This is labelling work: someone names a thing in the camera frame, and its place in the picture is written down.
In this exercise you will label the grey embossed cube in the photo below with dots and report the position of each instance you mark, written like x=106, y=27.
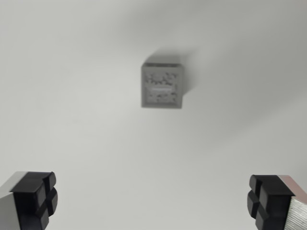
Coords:
x=161, y=86

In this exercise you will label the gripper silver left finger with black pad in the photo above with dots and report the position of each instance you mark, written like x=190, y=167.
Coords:
x=26, y=203

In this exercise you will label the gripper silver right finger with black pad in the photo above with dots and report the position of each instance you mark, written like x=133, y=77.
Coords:
x=275, y=203

